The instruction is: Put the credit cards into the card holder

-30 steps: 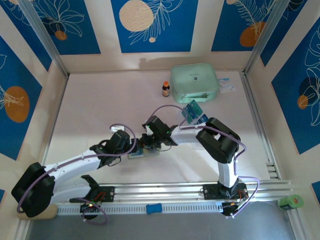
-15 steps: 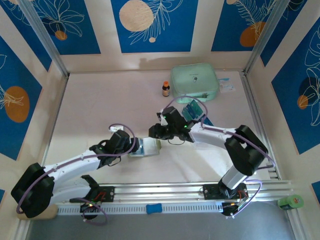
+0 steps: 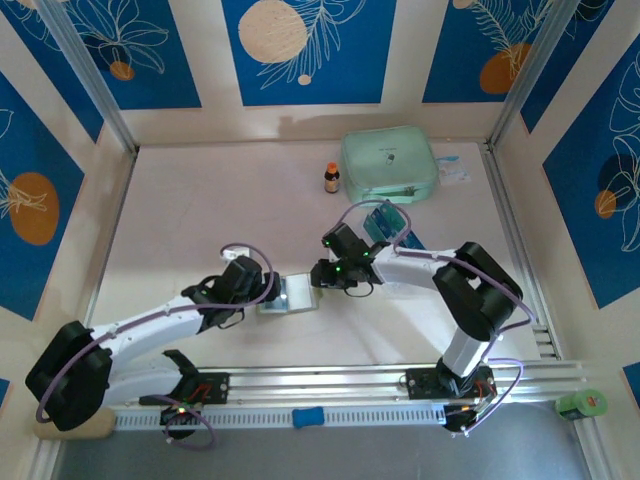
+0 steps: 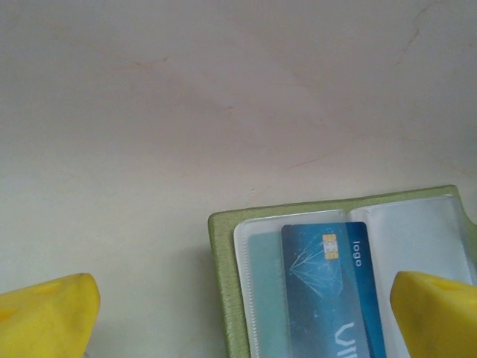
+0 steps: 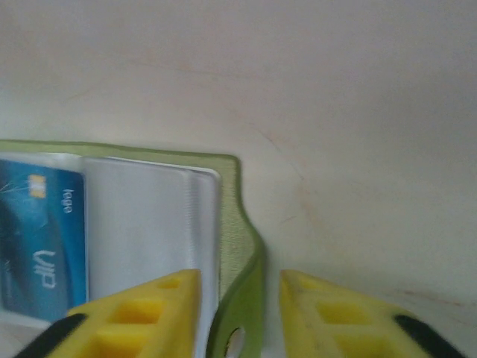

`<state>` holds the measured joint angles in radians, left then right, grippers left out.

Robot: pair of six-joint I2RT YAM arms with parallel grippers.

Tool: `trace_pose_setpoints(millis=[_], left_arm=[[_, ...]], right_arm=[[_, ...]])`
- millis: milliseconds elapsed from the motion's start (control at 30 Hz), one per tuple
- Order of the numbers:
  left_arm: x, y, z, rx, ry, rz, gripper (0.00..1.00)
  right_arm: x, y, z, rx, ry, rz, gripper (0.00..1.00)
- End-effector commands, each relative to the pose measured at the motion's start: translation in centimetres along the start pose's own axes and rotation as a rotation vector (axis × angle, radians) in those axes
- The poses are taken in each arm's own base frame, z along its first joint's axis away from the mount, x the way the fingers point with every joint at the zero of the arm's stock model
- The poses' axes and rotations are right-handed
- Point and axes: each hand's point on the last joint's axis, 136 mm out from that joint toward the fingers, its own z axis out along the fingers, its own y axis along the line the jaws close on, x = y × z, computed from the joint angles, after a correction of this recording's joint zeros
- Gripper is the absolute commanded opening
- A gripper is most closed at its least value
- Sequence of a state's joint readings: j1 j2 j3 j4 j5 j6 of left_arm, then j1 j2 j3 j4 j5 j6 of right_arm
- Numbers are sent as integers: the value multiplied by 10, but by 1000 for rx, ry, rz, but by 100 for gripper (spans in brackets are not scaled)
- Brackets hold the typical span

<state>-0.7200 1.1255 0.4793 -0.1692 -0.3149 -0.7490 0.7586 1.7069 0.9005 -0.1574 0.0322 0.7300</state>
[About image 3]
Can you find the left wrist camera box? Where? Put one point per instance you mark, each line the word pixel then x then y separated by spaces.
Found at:
pixel 231 255

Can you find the green card holder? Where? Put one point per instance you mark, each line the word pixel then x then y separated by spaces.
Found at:
pixel 302 295

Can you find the beige foam block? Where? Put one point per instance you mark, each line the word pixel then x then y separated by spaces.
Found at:
pixel 106 425

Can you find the blue plastic clip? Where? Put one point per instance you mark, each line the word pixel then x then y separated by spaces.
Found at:
pixel 307 418

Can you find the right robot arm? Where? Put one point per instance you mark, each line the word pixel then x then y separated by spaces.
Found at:
pixel 475 300

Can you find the blue white sachet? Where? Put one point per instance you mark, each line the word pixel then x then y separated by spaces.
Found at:
pixel 455 172

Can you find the brown bottle orange cap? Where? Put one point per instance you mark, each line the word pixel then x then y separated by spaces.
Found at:
pixel 332 182

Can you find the aluminium frame post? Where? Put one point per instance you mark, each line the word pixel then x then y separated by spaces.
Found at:
pixel 540 75
pixel 92 75

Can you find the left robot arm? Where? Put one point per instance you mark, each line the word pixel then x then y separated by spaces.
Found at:
pixel 150 322

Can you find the aluminium side rail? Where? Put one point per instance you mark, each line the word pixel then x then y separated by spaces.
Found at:
pixel 121 200
pixel 498 180

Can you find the mint green zipper pouch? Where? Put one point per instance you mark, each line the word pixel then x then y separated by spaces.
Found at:
pixel 387 160

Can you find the clear acrylic card stand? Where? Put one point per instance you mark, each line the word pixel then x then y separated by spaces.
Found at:
pixel 401 231

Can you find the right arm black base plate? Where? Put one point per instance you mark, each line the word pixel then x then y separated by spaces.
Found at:
pixel 422 382

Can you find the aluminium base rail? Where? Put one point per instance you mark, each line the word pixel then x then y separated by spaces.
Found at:
pixel 320 382

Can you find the black controller board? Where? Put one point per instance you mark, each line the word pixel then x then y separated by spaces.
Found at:
pixel 180 415
pixel 460 417

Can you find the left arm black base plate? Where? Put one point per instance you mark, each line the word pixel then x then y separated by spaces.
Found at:
pixel 217 387

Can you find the teal credit card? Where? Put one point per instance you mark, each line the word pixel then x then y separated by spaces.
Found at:
pixel 390 215
pixel 378 227

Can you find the green tape roll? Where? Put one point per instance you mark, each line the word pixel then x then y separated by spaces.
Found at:
pixel 582 404

